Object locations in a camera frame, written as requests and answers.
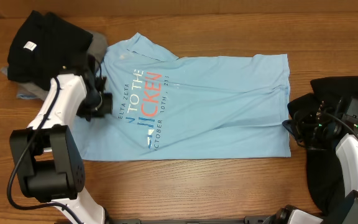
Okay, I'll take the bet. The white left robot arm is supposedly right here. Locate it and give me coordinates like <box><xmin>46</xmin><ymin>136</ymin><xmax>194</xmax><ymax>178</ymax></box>
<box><xmin>7</xmin><ymin>73</ymin><xmax>112</xmax><ymax>223</ymax></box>

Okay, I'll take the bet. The black cloth pile right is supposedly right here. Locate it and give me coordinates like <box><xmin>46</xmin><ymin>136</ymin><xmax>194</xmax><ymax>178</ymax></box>
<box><xmin>288</xmin><ymin>76</ymin><xmax>358</xmax><ymax>215</ymax></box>

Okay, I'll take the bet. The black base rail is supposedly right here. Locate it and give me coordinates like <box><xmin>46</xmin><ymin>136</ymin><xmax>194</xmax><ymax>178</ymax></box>
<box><xmin>107</xmin><ymin>215</ymin><xmax>269</xmax><ymax>224</ymax></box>

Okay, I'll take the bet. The folded grey garment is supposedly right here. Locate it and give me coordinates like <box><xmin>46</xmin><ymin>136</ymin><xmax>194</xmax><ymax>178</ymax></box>
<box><xmin>18</xmin><ymin>30</ymin><xmax>108</xmax><ymax>100</ymax></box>

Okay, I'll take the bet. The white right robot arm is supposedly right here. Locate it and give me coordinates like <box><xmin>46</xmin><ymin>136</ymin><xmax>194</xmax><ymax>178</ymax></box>
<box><xmin>264</xmin><ymin>110</ymin><xmax>358</xmax><ymax>223</ymax></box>

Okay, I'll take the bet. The folded black garment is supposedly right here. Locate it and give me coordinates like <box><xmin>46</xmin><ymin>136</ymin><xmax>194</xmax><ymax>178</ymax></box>
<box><xmin>7</xmin><ymin>11</ymin><xmax>93</xmax><ymax>90</ymax></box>

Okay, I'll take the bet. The light blue printed t-shirt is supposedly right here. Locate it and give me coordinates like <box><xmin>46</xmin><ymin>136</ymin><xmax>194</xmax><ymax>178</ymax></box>
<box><xmin>73</xmin><ymin>34</ymin><xmax>291</xmax><ymax>161</ymax></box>

